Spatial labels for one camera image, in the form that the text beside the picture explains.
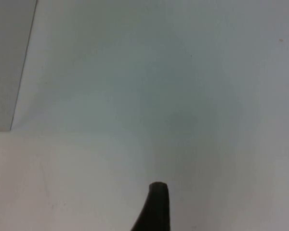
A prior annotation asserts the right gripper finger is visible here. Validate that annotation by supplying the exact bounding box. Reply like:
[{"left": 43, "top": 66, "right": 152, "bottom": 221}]
[{"left": 130, "top": 181, "right": 170, "bottom": 231}]

